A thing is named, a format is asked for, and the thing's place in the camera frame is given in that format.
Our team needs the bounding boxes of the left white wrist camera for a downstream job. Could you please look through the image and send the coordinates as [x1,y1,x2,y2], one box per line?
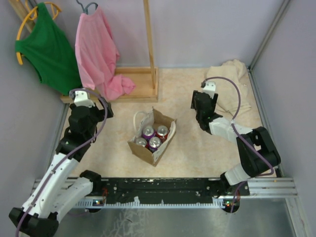
[69,90,95,108]

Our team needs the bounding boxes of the brown canvas bag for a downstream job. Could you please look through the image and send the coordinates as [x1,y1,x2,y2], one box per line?
[128,108,177,166]

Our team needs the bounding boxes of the purple cable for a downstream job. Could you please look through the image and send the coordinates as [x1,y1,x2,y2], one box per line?
[202,77,275,215]
[15,88,109,237]

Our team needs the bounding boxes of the green tank top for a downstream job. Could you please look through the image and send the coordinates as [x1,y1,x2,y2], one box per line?
[15,2,82,95]

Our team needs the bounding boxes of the purple Fanta can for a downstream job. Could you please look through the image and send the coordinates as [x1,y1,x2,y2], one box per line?
[142,125,156,141]

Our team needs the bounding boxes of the grey clothes hanger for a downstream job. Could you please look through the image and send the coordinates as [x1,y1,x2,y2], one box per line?
[76,0,98,15]

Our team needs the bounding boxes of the front purple soda can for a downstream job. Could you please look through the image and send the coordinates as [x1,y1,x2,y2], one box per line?
[148,136,161,153]

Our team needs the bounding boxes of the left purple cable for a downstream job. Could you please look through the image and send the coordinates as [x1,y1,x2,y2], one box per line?
[15,88,109,237]

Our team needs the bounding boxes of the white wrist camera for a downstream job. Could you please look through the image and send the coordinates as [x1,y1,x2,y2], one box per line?
[69,90,95,108]
[201,81,216,98]

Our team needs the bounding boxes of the yellow clothes hanger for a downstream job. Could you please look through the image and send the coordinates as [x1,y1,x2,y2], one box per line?
[16,1,62,65]

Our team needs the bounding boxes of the beige folded cloth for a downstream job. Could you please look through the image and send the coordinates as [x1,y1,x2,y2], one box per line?
[205,59,251,115]

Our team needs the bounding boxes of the red Coca-Cola can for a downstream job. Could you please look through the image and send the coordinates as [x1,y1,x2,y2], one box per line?
[156,125,169,143]

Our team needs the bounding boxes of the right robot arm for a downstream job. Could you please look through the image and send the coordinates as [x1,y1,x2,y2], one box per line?
[191,90,281,196]

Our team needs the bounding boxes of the aluminium frame rail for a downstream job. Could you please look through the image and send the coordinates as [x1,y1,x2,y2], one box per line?
[33,177,298,210]

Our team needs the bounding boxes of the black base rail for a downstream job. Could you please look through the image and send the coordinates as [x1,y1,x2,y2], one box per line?
[80,178,250,212]

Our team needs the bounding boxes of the front left silver-top can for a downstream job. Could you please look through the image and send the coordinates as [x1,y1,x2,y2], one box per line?
[135,137,148,148]

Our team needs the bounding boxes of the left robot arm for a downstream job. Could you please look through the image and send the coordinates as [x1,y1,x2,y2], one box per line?
[9,98,113,237]

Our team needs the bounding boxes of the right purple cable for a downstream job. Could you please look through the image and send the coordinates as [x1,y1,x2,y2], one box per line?
[202,77,275,215]

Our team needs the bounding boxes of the wooden clothes rack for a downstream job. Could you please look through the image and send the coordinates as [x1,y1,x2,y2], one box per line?
[9,0,158,103]

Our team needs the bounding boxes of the pink t-shirt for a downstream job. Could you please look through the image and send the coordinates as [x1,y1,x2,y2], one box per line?
[75,6,136,101]

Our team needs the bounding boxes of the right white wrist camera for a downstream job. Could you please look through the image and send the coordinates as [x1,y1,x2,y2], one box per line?
[201,81,216,98]

